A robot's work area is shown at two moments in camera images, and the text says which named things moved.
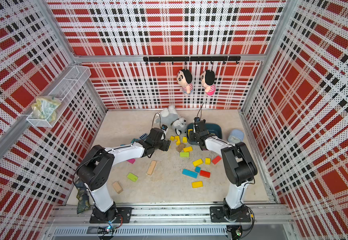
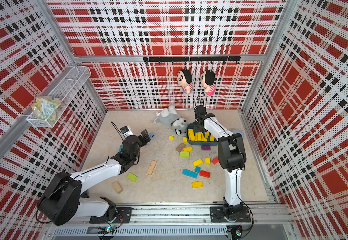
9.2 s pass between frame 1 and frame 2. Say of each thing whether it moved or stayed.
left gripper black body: moved
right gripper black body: moved
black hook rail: stayed
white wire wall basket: stayed
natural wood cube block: stayed
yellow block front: stayed
